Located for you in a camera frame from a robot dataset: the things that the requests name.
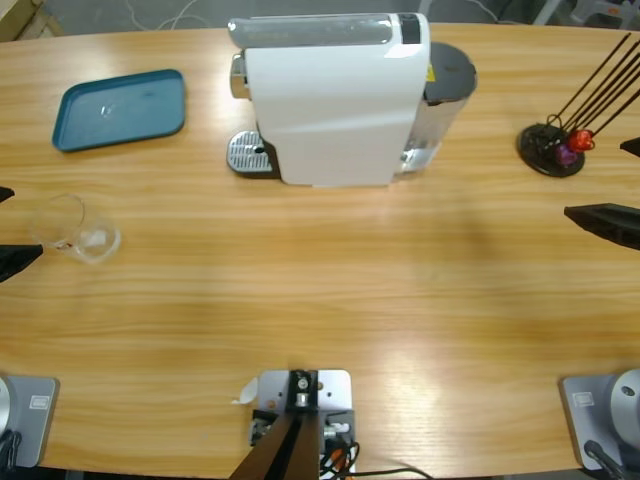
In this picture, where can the white mount with dark post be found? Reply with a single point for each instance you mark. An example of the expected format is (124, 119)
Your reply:
(330, 390)

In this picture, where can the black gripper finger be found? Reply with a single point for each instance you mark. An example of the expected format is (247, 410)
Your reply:
(634, 148)
(5, 194)
(610, 222)
(17, 257)

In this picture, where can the red coffee capsule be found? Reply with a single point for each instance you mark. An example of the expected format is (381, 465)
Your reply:
(581, 141)

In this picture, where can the water tank with black lid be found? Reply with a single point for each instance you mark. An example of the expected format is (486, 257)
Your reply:
(450, 70)

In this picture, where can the clear glass cup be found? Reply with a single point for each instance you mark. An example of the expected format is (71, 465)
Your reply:
(92, 242)

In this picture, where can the white capsule coffee machine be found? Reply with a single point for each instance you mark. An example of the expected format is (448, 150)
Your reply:
(330, 110)

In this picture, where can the black capsule holder with rods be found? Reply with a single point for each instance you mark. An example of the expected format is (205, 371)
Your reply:
(540, 150)

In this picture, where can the wooden board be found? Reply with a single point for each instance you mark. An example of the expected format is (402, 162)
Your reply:
(25, 20)

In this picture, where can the purple coffee capsule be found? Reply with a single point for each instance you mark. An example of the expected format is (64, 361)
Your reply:
(566, 155)

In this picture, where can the grey coffee machine lever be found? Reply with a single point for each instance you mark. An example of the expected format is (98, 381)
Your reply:
(310, 30)

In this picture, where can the white tape strip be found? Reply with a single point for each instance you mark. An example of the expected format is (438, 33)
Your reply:
(247, 392)

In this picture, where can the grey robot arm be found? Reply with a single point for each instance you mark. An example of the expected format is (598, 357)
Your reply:
(30, 415)
(600, 400)

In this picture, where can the teal plastic tray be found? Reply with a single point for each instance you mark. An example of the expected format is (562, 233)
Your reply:
(120, 110)

